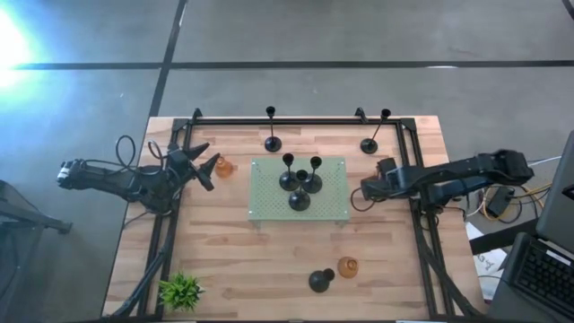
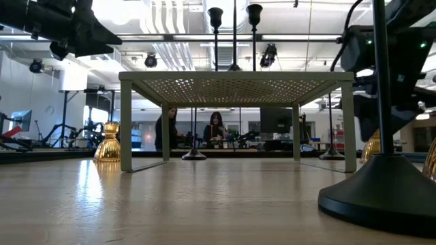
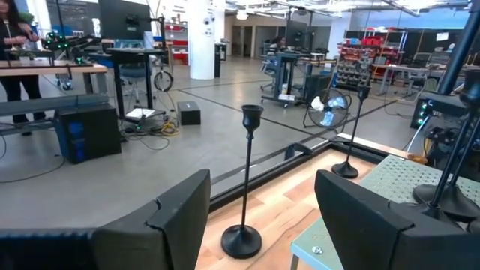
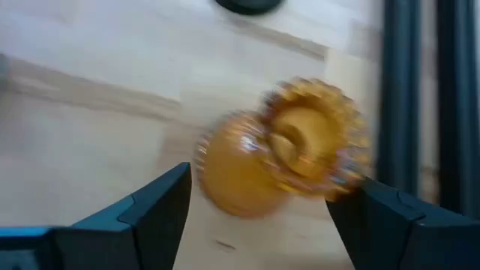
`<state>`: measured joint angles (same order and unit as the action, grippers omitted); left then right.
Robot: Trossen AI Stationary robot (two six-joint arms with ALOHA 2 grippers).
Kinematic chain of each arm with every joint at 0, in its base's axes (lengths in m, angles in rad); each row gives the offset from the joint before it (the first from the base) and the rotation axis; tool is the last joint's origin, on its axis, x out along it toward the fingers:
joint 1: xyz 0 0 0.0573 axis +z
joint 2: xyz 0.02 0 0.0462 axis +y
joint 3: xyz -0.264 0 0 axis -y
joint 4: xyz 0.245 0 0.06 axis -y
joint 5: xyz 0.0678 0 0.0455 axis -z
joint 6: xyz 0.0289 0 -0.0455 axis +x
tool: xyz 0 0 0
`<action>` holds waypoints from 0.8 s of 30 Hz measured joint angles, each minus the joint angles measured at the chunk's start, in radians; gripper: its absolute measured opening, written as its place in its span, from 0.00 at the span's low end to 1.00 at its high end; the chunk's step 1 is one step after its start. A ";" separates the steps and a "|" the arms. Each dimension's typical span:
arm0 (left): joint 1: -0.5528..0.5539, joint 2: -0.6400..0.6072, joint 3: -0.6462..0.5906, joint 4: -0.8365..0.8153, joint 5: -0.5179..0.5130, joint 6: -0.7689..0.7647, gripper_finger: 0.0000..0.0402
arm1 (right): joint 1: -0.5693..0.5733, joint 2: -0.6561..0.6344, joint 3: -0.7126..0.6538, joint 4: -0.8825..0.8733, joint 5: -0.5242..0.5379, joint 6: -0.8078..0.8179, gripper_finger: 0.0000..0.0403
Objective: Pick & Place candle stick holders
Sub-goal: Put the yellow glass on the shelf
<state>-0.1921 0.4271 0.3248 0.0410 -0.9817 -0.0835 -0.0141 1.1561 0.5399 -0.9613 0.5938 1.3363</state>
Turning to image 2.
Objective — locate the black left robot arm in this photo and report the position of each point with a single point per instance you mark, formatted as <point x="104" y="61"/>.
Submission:
<point x="20" y="18"/>

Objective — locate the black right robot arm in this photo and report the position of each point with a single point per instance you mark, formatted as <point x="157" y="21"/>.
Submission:
<point x="408" y="47"/>

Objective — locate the black overhead crossbar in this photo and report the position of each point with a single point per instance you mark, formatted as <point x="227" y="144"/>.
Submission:
<point x="259" y="37"/>

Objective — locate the red white storage rack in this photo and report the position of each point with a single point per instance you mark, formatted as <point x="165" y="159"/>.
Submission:
<point x="335" y="139"/>

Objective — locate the amber glass candle holder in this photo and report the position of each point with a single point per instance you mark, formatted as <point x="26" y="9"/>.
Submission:
<point x="432" y="163"/>
<point x="108" y="149"/>
<point x="370" y="151"/>

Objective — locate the green perforated metal shelf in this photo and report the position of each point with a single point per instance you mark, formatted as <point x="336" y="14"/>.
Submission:
<point x="238" y="75"/>

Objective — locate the black aluminium table frame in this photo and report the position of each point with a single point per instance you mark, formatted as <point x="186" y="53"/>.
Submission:
<point x="68" y="154"/>

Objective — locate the grey computer monitor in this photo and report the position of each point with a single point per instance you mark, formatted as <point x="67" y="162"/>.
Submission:
<point x="21" y="121"/>

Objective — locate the black background stand frame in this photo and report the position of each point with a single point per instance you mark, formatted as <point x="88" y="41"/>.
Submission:
<point x="64" y="119"/>

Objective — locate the black computer monitor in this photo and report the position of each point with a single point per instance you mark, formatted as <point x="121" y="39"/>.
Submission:
<point x="276" y="119"/>

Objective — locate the black ceiling camera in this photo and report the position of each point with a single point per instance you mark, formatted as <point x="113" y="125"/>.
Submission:
<point x="151" y="61"/>
<point x="269" y="54"/>
<point x="36" y="65"/>

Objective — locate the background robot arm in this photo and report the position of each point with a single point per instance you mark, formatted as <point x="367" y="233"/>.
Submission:
<point x="247" y="136"/>
<point x="92" y="133"/>

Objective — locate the person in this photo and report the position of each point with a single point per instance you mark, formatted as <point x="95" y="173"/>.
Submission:
<point x="158" y="132"/>
<point x="215" y="131"/>

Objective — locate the rectangular ceiling lamp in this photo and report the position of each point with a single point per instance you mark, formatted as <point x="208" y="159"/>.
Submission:
<point x="422" y="116"/>

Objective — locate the thin black background post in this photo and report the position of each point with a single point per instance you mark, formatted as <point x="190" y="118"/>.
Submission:
<point x="240" y="126"/>
<point x="191" y="122"/>

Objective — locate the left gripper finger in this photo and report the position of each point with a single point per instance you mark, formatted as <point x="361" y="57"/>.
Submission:
<point x="98" y="37"/>
<point x="92" y="49"/>

